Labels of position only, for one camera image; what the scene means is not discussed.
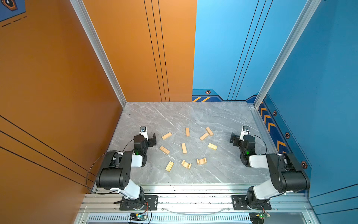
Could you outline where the wood arch block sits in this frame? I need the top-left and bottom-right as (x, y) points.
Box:
(196, 157), (207, 165)
(181, 160), (192, 169)

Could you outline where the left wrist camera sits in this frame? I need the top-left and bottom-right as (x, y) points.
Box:
(140, 126), (149, 140)

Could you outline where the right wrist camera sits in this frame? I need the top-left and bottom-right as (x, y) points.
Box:
(240, 126), (250, 141)

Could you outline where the aluminium rail frame front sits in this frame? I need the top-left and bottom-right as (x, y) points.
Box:
(75, 184), (319, 224)

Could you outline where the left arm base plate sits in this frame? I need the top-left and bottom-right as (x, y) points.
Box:
(119, 195), (158, 211)

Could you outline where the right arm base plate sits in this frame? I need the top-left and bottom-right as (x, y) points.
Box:
(231, 194), (272, 211)

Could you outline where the right aluminium corner post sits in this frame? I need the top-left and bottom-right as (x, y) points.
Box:
(253, 0), (321, 110)

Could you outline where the left green circuit board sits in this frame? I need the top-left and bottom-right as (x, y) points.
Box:
(129, 213), (149, 224)

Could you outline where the ribbed wood block right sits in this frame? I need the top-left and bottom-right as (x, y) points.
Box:
(208, 143), (218, 150)

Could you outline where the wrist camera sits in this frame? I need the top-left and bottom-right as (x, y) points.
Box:
(240, 126), (250, 141)
(140, 126), (149, 140)

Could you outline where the aluminium corner post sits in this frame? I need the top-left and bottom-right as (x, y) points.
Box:
(70, 0), (127, 108)
(253, 0), (321, 110)

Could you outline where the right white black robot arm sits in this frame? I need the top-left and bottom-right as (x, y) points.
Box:
(229, 132), (310, 210)

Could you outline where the green circuit board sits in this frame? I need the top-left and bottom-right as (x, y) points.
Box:
(249, 213), (271, 224)
(129, 213), (149, 224)

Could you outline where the right green circuit board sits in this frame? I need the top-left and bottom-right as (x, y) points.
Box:
(249, 213), (271, 224)

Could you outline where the wood block angled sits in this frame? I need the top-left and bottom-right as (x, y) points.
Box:
(200, 133), (209, 141)

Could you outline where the left aluminium corner post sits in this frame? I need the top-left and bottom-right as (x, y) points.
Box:
(70, 0), (127, 108)

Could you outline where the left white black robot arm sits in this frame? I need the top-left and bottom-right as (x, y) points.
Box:
(96, 134), (157, 211)

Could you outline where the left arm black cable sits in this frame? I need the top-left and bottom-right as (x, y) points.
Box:
(85, 138), (135, 195)

